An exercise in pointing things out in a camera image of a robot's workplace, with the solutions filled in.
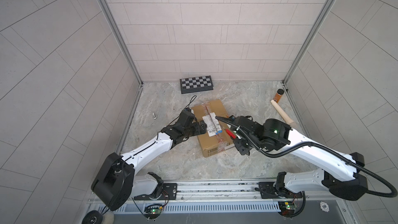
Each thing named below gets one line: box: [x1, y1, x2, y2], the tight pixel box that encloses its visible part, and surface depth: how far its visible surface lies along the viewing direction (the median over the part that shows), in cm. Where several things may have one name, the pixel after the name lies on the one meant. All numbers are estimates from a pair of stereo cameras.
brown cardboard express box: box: [193, 99, 235, 158], surface depth 80 cm
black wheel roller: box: [81, 210, 104, 224], surface depth 57 cm
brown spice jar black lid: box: [273, 88, 285, 104], surface depth 101 cm
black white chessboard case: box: [179, 75, 214, 94], surface depth 114 cm
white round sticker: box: [319, 201, 330, 213], surface depth 69 cm
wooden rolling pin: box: [270, 99, 297, 129], surface depth 99 cm
